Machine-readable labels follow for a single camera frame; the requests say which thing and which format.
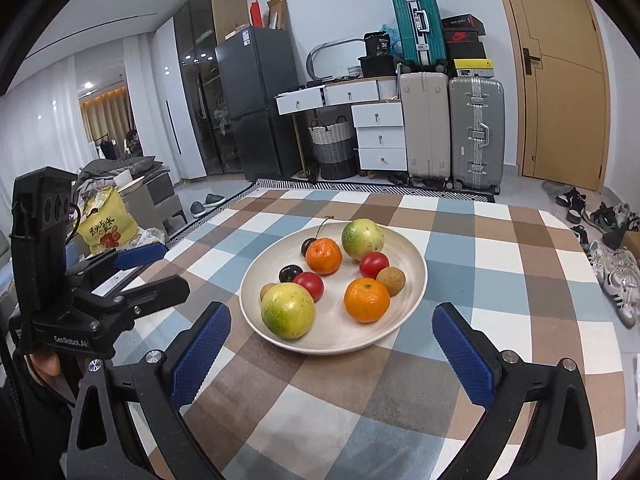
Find yellow green passion fruit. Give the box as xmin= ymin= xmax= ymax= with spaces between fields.
xmin=260 ymin=283 xmax=316 ymax=340

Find red cherry tomato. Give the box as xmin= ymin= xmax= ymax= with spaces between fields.
xmin=293 ymin=272 xmax=324 ymax=302
xmin=359 ymin=252 xmax=390 ymax=280

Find dark cherry with stem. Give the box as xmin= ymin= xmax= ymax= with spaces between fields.
xmin=300 ymin=216 xmax=333 ymax=257

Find small orange mandarin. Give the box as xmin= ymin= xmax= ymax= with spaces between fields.
xmin=305 ymin=237 xmax=343 ymax=275

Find large orange mandarin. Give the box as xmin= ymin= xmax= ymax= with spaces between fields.
xmin=343 ymin=278 xmax=390 ymax=324

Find brown longan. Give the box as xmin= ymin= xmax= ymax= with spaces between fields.
xmin=375 ymin=266 xmax=406 ymax=297
xmin=259 ymin=283 xmax=277 ymax=301

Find large green passion fruit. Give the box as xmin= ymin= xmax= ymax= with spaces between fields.
xmin=342 ymin=219 xmax=385 ymax=261

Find left hand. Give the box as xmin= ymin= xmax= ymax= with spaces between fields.
xmin=25 ymin=350 xmax=61 ymax=393

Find yellow snack bag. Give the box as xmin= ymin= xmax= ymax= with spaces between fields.
xmin=78 ymin=186 xmax=138 ymax=255

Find checkered tablecloth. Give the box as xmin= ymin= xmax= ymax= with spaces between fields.
xmin=115 ymin=188 xmax=626 ymax=479

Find grey slippers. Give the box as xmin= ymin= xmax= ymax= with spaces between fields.
xmin=190 ymin=193 xmax=227 ymax=218

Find cream round plate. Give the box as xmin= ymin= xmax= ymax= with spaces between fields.
xmin=239 ymin=226 xmax=430 ymax=356

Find black refrigerator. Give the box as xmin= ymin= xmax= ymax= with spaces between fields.
xmin=216 ymin=26 xmax=302 ymax=181

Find woven laundry basket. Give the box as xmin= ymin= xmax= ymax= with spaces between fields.
xmin=308 ymin=115 xmax=358 ymax=180

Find dark glass cabinet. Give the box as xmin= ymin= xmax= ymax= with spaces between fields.
xmin=174 ymin=0 xmax=248 ymax=176

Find white drawer desk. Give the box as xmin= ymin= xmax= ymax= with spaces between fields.
xmin=276 ymin=76 xmax=408 ymax=172

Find wooden door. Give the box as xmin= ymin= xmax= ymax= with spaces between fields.
xmin=502 ymin=0 xmax=610 ymax=191

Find silver suitcase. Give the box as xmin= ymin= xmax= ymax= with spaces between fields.
xmin=449 ymin=76 xmax=506 ymax=195

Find black storage box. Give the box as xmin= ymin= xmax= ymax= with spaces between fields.
xmin=358 ymin=32 xmax=395 ymax=78

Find beige suitcase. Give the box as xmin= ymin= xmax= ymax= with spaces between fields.
xmin=399 ymin=73 xmax=451 ymax=180

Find teal suitcase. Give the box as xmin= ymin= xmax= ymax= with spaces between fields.
xmin=392 ymin=0 xmax=447 ymax=73

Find stacked shoe boxes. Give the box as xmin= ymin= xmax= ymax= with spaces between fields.
xmin=442 ymin=14 xmax=495 ymax=79

